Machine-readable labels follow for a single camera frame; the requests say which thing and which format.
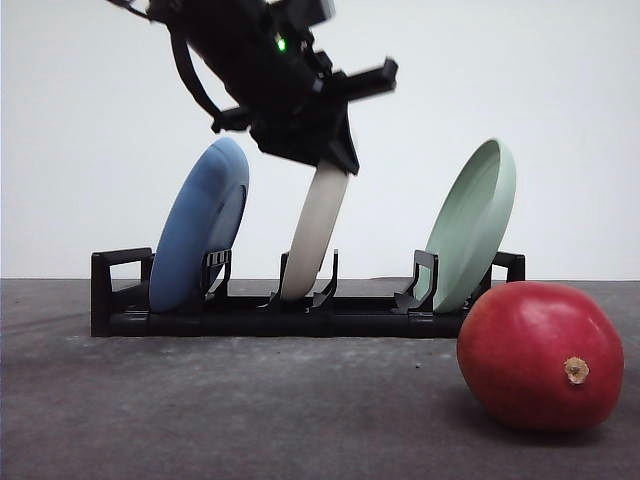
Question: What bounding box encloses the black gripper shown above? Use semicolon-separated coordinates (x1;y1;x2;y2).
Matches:
211;26;399;175

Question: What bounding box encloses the white plate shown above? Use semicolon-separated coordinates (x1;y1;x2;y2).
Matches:
282;165;349;300

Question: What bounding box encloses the red pomegranate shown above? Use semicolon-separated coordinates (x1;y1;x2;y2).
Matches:
457;281;625;432

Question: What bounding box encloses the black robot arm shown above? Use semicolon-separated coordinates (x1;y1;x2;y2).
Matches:
149;0;398;176

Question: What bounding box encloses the blue plate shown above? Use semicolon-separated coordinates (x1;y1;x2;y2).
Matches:
149;138;250;312

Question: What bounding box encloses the green plate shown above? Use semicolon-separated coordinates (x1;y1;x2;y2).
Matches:
422;139;517;313

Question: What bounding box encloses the black dish rack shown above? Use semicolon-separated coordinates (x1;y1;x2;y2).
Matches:
91;247;526;338

